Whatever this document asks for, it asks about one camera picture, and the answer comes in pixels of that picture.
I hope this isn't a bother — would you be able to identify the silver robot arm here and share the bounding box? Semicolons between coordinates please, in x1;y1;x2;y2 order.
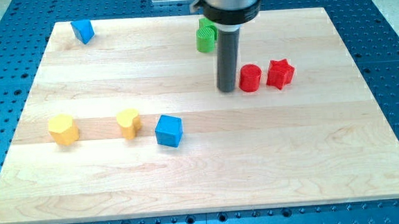
190;0;261;33

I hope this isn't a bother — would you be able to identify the blue cube block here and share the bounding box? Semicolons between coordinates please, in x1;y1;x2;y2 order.
154;115;184;148

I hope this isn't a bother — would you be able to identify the blue triangle block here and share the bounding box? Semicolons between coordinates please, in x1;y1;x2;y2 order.
71;19;95;44

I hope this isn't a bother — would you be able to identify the red cylinder block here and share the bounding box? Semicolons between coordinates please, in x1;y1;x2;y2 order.
239;64;262;92

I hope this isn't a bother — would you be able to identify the wooden board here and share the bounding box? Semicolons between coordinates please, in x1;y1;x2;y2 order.
0;8;399;224

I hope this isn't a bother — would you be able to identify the yellow heart block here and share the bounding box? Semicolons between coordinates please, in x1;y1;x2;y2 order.
116;108;142;140

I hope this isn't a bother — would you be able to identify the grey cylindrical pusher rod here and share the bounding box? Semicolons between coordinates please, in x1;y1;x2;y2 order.
216;28;240;92

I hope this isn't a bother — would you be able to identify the green half-round block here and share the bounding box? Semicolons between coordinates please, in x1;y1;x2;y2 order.
196;27;215;53

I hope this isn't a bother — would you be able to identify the red star block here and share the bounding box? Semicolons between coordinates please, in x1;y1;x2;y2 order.
266;59;295;89

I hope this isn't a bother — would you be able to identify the green block behind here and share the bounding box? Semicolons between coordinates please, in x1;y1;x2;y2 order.
198;17;218;41

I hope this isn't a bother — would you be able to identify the yellow hexagon block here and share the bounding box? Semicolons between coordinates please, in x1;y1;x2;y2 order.
48;114;80;146

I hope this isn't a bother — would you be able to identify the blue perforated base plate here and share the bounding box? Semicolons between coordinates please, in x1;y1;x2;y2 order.
0;0;399;224

